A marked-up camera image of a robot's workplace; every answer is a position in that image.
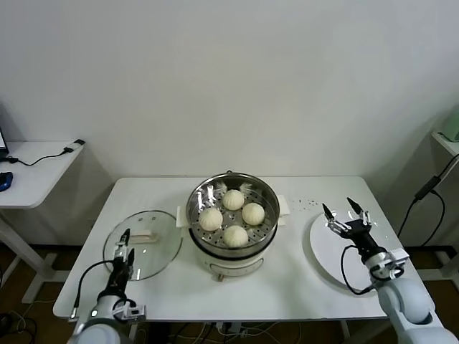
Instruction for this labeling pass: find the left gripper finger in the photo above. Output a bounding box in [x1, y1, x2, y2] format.
[126, 247, 136, 280]
[113, 229, 131, 261]

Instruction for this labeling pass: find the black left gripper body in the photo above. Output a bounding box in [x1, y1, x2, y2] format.
[106, 257, 135, 299]

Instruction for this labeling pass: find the white steamed baozi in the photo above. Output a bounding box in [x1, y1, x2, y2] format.
[199, 208, 224, 232]
[241, 202, 266, 226]
[222, 188, 245, 211]
[222, 224, 250, 249]

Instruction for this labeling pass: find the black cable with adapter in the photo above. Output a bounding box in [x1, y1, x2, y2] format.
[0, 139, 86, 166]

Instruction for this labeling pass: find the white side table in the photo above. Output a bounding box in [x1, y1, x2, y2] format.
[0, 140, 87, 305]

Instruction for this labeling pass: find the white shelf table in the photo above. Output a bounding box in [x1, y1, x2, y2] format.
[417, 129, 459, 284]

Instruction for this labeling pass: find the black laptop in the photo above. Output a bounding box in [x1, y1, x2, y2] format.
[0, 125, 10, 157]

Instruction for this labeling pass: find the stainless steel steamer basket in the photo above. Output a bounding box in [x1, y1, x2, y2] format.
[175, 171, 292, 252]

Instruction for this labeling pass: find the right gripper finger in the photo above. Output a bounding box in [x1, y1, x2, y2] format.
[346, 196, 372, 226]
[321, 203, 348, 234]

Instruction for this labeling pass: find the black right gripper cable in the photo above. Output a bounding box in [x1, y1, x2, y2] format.
[340, 245, 381, 297]

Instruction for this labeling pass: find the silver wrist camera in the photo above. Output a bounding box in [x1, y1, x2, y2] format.
[369, 247, 410, 280]
[113, 303, 147, 323]

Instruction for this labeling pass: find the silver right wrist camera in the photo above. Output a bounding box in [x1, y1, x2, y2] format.
[369, 247, 410, 280]

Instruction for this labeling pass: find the black power cable with brick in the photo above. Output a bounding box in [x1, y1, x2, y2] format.
[396, 153, 459, 248]

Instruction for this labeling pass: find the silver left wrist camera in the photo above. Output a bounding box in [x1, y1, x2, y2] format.
[113, 303, 147, 323]

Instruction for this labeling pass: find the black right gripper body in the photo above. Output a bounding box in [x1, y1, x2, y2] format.
[340, 219, 387, 258]

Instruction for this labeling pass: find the white round plate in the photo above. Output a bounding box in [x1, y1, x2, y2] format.
[308, 210, 403, 293]

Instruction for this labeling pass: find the white power strip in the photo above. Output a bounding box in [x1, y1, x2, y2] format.
[214, 321, 242, 334]

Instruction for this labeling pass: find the round glass pot lid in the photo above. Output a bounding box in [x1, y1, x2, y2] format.
[103, 209, 184, 282]

